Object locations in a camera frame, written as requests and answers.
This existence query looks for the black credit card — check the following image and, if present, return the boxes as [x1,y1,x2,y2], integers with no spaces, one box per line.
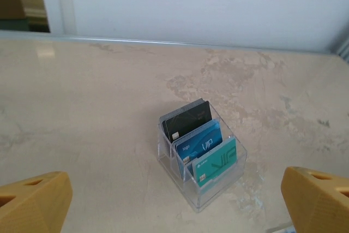
[163,100,213,144]

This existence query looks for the teal VIP card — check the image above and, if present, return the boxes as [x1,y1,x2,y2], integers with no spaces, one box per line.
[192,137,237,189]

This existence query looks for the clear acrylic card organizer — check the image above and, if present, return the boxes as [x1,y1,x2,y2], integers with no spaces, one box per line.
[157,104,248,213]

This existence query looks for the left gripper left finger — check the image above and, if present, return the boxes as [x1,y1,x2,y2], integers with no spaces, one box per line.
[0,171,73,233]

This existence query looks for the aluminium table edge rail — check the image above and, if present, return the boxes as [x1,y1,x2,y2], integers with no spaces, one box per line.
[0,29,349,59]

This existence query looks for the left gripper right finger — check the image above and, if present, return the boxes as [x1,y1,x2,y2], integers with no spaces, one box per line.
[281,166,349,233]

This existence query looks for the blue VIP card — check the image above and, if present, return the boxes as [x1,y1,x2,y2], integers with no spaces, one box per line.
[176,120,223,179]

